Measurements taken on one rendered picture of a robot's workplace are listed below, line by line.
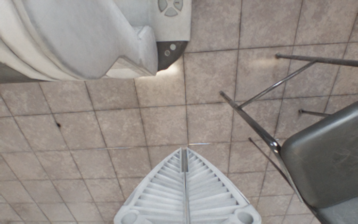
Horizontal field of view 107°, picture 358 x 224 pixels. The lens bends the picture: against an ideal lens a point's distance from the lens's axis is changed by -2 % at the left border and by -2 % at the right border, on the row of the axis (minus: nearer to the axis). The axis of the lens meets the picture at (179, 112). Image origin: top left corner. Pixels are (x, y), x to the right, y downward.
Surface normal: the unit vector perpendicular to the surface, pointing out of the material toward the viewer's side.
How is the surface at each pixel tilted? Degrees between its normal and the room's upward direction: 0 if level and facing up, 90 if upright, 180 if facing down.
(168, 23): 38
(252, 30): 0
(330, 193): 0
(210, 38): 0
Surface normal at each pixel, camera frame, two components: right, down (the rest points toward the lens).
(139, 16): 0.00, 0.80
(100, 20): 1.00, -0.03
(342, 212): -0.48, -0.70
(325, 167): -0.01, 0.39
